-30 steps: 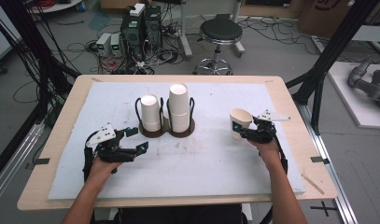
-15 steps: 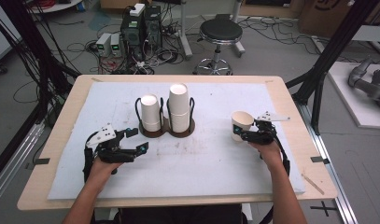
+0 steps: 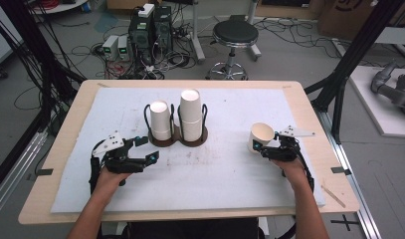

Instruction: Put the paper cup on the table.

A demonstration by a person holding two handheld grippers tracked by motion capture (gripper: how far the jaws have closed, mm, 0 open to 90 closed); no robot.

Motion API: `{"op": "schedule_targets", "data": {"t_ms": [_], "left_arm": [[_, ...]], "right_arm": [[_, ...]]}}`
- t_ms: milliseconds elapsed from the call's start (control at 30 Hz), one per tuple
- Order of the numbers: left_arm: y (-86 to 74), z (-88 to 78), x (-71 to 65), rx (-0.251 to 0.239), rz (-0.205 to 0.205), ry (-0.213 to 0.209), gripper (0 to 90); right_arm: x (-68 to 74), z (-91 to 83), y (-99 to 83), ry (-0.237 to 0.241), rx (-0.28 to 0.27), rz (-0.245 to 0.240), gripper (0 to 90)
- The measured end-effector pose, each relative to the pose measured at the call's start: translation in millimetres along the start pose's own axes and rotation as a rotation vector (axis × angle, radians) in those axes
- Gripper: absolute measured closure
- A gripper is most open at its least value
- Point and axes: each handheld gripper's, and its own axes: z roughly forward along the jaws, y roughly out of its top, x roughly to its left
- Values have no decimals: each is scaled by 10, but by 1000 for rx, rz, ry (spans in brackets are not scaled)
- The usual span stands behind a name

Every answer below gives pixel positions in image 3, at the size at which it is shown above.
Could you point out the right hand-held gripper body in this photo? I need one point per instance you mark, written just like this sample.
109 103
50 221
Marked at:
286 151

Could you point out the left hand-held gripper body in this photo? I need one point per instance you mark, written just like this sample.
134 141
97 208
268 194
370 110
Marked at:
118 159

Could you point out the white paper cup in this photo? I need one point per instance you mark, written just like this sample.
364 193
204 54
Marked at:
261 132

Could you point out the short stack of white cups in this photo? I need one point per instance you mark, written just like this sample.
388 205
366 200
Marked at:
160 122

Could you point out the tall stack of white cups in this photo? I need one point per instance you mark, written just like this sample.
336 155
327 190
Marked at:
191 116

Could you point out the person's left hand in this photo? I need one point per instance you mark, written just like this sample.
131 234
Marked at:
110 182

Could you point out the person's right hand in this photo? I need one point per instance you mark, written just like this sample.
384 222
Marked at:
294 174

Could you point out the wooden table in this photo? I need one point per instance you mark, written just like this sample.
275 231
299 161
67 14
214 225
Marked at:
336 149

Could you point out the white foam mat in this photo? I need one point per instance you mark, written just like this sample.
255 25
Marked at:
206 186

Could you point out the thin wooden stick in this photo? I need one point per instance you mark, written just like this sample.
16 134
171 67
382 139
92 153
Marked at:
332 196

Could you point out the person's dark clothing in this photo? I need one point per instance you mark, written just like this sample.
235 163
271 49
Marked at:
190 230

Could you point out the white platform board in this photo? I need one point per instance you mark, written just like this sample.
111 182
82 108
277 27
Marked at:
372 116

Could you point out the white bench power supply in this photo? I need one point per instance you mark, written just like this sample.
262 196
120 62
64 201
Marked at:
110 46
123 46

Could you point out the black computer tower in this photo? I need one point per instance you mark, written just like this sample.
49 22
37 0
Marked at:
163 26
142 36

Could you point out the black round stool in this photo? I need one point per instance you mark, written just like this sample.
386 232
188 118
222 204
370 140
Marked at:
235 33

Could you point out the white box on tower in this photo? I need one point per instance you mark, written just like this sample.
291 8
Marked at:
146 10

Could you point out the large brown cardboard box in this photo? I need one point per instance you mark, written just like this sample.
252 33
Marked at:
346 16

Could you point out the black metal frame post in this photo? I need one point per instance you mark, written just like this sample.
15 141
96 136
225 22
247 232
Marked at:
40 59
352 56

